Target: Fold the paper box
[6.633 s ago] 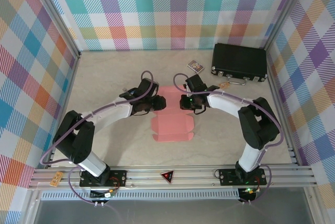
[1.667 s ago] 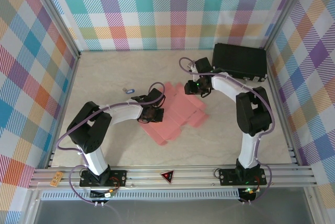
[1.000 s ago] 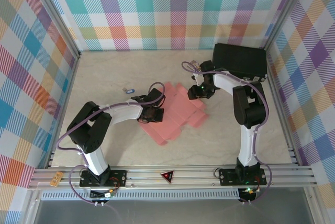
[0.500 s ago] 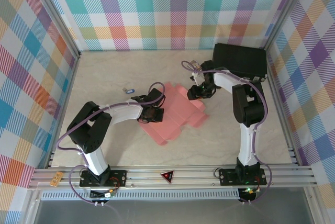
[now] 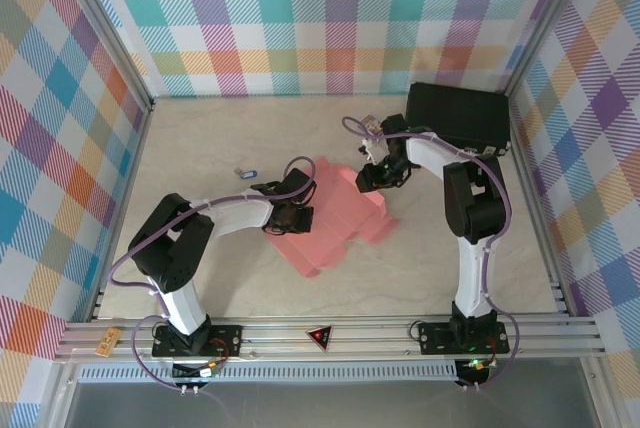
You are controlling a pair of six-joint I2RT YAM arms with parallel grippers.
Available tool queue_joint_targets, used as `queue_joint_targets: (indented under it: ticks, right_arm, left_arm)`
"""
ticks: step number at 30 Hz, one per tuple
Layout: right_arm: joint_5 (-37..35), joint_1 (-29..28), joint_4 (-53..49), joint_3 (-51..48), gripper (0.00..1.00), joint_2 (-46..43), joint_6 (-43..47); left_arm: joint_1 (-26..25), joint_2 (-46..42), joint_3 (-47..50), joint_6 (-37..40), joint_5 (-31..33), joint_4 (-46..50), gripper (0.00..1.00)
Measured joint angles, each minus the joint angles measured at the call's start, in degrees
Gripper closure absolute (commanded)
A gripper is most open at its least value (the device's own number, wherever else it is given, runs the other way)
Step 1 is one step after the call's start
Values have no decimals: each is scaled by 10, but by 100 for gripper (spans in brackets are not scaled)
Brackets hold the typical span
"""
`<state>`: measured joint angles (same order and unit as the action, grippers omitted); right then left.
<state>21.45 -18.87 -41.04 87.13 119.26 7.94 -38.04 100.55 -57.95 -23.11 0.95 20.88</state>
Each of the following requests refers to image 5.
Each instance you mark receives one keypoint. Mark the black carrying case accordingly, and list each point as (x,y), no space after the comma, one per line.
(455,113)

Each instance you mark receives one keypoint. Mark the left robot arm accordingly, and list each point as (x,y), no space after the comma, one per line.
(185,298)

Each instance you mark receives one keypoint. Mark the pink paper box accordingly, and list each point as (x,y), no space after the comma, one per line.
(330,228)

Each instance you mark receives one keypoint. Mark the aluminium rail beam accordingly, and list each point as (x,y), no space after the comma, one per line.
(350,343)

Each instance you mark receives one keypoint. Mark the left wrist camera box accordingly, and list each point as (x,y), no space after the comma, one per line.
(295,183)

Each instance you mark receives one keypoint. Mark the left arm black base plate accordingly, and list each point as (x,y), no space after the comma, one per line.
(225,343)

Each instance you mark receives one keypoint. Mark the grey metal shelf plate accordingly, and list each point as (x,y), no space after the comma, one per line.
(325,405)

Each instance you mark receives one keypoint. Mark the aluminium frame post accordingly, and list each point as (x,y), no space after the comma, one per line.
(545,13)

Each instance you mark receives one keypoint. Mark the blue plastic key tag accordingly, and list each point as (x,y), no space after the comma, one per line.
(248,174)

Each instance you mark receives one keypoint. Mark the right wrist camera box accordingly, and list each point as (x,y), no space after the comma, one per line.
(395,125)

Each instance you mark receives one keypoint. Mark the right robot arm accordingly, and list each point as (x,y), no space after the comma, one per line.
(472,278)

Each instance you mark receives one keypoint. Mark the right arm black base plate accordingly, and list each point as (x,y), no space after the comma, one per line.
(435,338)

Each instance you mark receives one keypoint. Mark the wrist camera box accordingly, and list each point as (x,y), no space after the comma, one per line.
(395,125)
(295,183)

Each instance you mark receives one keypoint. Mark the small black controller board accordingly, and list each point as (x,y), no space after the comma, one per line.
(475,369)
(200,372)

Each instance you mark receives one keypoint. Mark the small purple card box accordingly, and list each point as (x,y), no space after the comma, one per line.
(371,122)

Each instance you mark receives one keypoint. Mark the small wooden tag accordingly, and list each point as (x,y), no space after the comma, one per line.
(108,342)

